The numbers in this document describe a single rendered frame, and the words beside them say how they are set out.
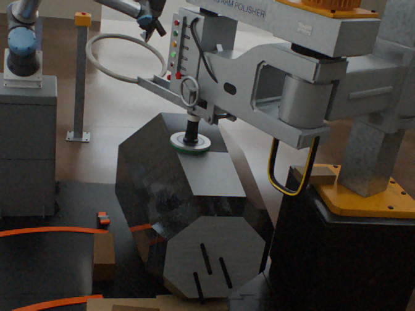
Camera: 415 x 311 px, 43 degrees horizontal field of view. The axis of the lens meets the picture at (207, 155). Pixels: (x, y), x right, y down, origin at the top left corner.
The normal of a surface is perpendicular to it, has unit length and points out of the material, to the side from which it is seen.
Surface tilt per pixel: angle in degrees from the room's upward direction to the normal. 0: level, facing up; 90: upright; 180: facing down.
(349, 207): 0
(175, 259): 90
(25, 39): 47
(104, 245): 0
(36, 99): 90
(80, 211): 0
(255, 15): 90
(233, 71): 90
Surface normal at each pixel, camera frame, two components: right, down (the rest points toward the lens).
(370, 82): 0.63, 0.41
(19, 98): 0.26, 0.44
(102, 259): 0.14, -0.90
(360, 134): -0.77, 0.17
